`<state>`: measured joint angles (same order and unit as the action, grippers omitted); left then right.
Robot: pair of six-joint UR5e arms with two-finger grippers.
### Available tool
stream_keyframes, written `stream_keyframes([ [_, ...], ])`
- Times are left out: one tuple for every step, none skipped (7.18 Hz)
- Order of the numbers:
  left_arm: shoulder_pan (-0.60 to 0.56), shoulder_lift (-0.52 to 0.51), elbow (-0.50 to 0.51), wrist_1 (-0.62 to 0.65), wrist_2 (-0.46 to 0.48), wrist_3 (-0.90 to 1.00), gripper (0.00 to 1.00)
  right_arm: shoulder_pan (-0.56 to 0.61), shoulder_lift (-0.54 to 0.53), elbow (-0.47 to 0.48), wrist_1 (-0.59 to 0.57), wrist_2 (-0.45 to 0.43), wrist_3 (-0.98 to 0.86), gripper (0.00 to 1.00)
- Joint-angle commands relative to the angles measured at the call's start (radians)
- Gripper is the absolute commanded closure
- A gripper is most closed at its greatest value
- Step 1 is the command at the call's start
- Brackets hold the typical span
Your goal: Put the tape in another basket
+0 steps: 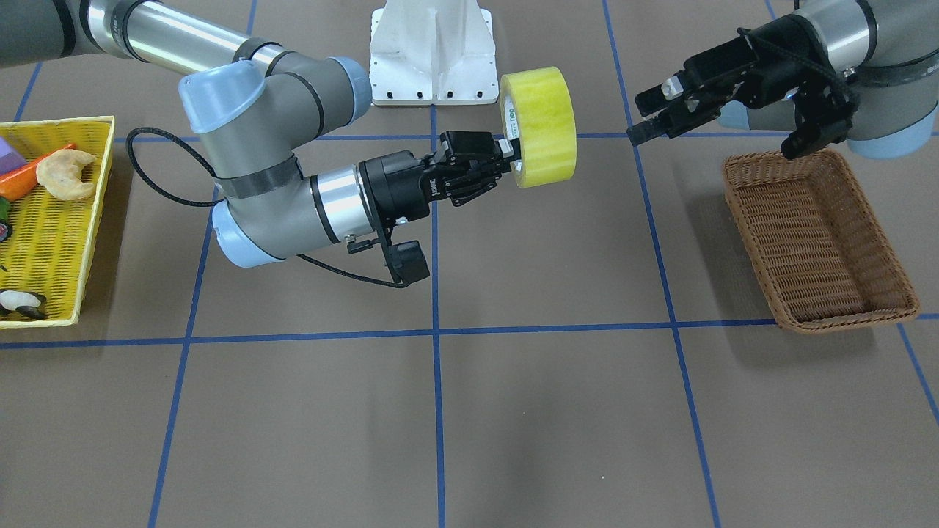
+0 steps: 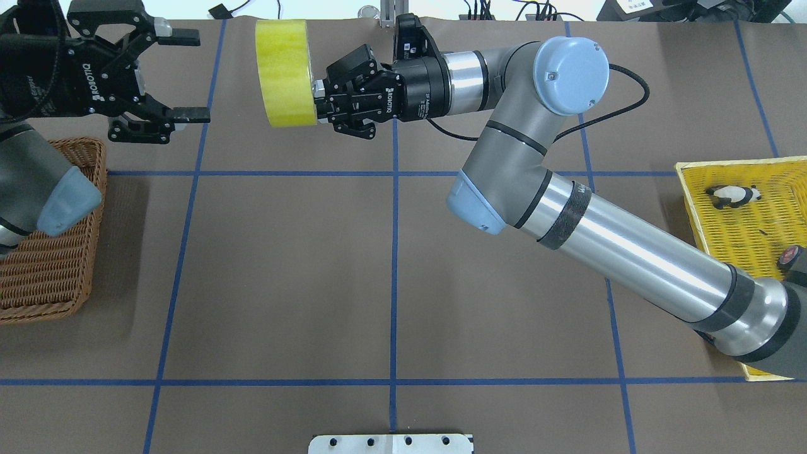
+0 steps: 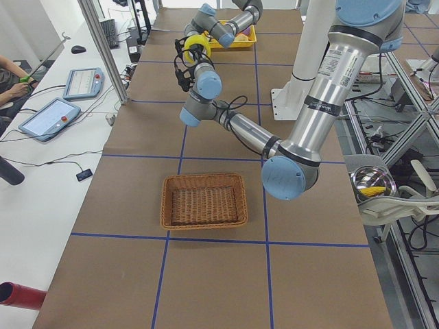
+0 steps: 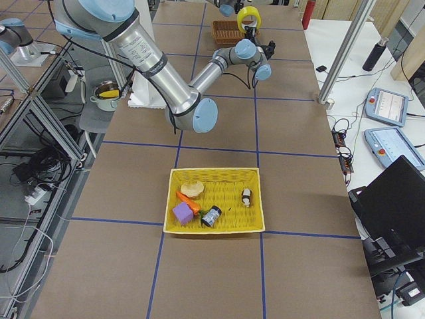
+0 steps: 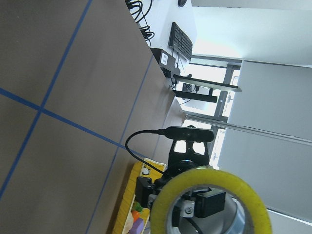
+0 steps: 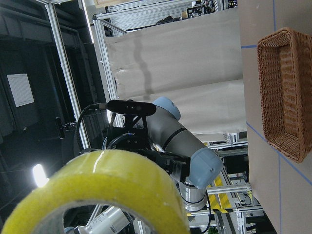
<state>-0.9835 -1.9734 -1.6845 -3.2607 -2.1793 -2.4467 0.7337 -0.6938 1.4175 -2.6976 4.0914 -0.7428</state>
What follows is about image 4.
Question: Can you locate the black monitor stand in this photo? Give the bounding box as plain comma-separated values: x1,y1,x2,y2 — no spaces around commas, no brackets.
362,237,424,277

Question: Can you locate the pot with yellow item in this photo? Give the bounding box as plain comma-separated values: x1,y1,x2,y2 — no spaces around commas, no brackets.
90,80,120,112

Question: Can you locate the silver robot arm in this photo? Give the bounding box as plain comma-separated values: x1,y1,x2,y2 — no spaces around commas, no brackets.
1,1,243,68
53,1,276,133

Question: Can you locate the black laptop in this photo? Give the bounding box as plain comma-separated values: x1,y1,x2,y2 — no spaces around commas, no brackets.
349,156,424,248

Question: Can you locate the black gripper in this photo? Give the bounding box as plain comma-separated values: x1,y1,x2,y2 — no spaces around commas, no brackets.
244,26,257,42

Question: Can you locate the aluminium frame post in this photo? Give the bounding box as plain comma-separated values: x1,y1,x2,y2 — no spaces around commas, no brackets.
317,0,377,104

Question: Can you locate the teach pendant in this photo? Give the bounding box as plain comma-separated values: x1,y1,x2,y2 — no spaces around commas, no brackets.
364,127,424,171
365,88,409,127

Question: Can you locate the purple cube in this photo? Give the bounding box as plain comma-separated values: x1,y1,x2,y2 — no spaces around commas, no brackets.
172,202,194,225

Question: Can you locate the croissant toy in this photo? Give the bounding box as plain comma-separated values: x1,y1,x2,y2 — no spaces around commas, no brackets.
180,181,205,198

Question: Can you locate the panda figurine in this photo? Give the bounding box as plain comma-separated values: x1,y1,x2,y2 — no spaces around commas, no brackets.
241,188,252,207

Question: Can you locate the black water bottle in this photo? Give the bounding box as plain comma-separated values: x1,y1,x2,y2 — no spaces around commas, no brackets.
362,37,388,72

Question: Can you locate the far teach pendant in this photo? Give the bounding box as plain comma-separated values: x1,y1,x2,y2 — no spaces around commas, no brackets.
365,88,409,127

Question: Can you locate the orange carrot toy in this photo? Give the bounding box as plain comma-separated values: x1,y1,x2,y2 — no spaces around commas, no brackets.
176,191,201,215

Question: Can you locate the yellow tape roll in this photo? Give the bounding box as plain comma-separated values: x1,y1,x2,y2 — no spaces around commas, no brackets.
236,6,262,33

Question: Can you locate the white power strip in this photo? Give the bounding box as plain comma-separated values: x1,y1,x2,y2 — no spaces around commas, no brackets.
25,186,47,206

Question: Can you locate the red bottle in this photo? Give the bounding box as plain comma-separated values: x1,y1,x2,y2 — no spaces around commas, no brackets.
301,0,316,30

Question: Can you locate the brown wicker basket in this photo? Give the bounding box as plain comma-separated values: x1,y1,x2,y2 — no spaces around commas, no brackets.
211,20,260,45

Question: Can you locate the near teach pendant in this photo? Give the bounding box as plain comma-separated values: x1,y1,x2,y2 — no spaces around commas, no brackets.
364,127,424,171

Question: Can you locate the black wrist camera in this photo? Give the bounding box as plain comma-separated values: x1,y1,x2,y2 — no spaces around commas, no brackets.
262,41,276,60

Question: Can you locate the white pedestal column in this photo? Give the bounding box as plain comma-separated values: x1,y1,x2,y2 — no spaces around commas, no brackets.
128,72,166,109

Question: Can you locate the black usb hub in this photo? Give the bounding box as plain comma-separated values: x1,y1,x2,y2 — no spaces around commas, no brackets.
331,129,354,175

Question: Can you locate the yellow plastic basket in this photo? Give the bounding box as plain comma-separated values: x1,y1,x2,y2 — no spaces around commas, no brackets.
163,167,265,235

